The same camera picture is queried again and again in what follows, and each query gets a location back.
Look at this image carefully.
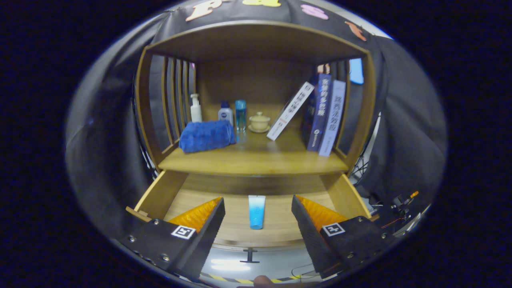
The beige lidded teacup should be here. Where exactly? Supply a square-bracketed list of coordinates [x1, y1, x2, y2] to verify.
[248, 112, 271, 133]

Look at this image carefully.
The wooden countertop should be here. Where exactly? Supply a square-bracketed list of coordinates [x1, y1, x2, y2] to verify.
[158, 128, 349, 177]

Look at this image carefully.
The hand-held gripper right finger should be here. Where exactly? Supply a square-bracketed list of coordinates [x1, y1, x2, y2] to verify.
[291, 195, 396, 279]

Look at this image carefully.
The blue squeeze tube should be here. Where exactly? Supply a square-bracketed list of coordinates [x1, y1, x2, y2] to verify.
[248, 195, 266, 230]

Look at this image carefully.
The black tripod stand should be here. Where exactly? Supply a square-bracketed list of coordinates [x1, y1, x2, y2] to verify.
[352, 112, 382, 180]

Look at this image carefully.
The wooden drawer with black knob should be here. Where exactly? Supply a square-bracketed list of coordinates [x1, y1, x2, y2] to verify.
[126, 170, 380, 264]

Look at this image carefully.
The dark purple book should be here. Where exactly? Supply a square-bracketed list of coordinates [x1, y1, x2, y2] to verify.
[301, 73, 332, 152]

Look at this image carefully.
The black floor cable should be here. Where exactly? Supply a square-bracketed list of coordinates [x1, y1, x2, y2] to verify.
[291, 263, 320, 279]

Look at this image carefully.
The black backdrop cloth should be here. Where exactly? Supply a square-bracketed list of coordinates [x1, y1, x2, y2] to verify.
[64, 0, 448, 240]

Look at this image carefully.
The blue folded towel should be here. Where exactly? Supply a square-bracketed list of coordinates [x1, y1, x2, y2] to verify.
[178, 120, 237, 154]

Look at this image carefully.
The light purple book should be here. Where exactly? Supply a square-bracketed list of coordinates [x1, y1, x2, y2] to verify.
[318, 80, 347, 157]

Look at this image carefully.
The orange and black tool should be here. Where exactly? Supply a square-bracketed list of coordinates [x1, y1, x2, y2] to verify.
[384, 190, 420, 224]

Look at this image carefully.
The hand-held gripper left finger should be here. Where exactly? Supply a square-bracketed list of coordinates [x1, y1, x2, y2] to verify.
[116, 197, 226, 280]

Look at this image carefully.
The wooden cabinet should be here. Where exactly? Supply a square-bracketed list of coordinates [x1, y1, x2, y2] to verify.
[126, 20, 378, 248]

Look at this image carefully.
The clear blue bottle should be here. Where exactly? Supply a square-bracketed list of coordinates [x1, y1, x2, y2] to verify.
[235, 100, 247, 133]

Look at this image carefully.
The white bottle with blue cap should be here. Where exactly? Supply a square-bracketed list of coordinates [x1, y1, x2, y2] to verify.
[218, 101, 234, 124]

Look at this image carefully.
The white book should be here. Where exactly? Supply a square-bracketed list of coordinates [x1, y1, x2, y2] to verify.
[266, 82, 315, 141]

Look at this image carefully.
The white pump bottle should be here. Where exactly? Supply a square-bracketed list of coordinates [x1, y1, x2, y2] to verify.
[190, 93, 203, 123]

